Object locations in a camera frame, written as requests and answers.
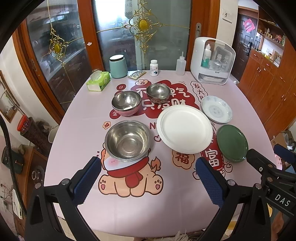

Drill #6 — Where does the dark entrance door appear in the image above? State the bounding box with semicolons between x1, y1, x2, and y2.
231;7;258;81

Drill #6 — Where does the white sterilizer appliance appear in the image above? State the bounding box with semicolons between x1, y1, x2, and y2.
190;37;236;85

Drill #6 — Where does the pink steel bowl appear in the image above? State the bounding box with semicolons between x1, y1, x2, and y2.
111;90;142;116

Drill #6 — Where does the small steel bowl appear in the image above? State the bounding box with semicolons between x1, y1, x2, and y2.
147;83;171;104

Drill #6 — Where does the green tissue box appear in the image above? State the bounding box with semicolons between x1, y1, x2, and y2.
86;70;110;92

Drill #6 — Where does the large steel bowl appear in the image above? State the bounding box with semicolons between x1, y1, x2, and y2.
104;120;152;162

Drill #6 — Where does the white paper plate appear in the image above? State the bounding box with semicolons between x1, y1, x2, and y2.
157;105;213;154

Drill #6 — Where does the mint green canister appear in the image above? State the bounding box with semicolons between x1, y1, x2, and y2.
109;54;128;79

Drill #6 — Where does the clear squeeze bottle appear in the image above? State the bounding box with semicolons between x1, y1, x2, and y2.
176;52;186;76

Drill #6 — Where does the blue patterned porcelain plate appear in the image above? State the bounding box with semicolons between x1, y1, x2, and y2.
201;95;233;124

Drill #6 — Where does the glass sliding door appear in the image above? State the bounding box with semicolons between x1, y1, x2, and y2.
12;1;220;122

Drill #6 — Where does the green plate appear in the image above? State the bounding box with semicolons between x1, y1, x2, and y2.
216;125;248;163

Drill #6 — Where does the pink cartoon tablecloth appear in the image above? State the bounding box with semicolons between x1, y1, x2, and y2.
45;71;281;237

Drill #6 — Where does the wooden cabinet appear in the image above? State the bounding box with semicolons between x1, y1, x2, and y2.
238;8;295;139

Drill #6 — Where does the white pill bottle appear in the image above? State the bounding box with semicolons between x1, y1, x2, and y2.
150;60;159;76

